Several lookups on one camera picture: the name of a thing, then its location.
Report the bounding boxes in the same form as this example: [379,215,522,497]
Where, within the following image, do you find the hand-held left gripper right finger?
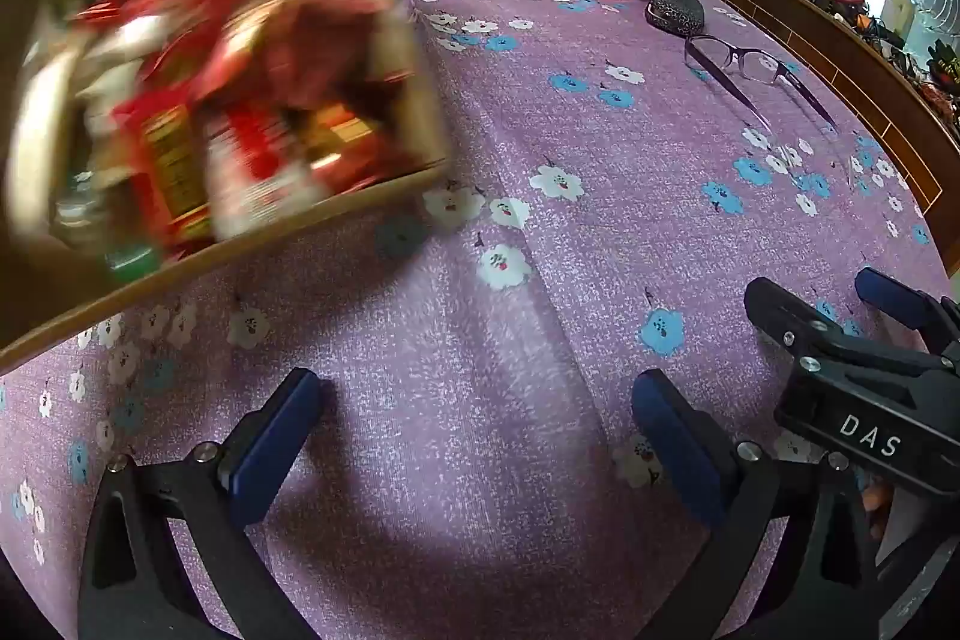
[631,370,878,640]

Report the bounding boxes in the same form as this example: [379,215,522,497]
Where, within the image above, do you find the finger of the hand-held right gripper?
[744,277,953,378]
[855,267,960,356]

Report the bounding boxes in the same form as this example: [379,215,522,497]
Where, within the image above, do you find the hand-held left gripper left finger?
[79,368,323,640]

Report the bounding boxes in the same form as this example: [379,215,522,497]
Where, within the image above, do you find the cardboard box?
[0,0,452,375]

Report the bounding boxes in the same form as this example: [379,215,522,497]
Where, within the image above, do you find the pile of snack packets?
[22,0,421,281]

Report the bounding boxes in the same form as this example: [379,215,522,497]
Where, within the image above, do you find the person's right hand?
[861,484,895,542]

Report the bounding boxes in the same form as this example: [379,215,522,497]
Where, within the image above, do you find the purple floral tablecloth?
[0,0,953,640]

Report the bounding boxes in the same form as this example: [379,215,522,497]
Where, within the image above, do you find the wooden cabinet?
[705,0,960,277]

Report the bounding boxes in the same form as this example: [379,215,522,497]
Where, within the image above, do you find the purple-framed eyeglasses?
[682,32,841,140]

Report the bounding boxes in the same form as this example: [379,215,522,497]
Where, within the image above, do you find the black glasses case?
[645,0,707,40]

